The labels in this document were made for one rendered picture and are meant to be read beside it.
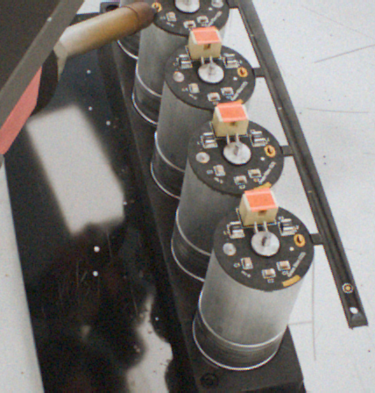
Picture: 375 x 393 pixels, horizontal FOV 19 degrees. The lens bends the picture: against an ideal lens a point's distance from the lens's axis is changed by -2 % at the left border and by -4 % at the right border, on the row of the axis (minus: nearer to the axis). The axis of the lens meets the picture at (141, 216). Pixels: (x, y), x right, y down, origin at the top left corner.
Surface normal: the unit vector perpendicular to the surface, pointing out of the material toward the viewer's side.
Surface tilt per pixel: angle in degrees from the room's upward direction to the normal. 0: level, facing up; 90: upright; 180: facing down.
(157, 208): 0
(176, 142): 90
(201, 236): 90
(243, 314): 90
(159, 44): 90
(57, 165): 0
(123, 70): 0
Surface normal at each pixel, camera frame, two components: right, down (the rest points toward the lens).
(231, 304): -0.51, 0.67
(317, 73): 0.09, -0.59
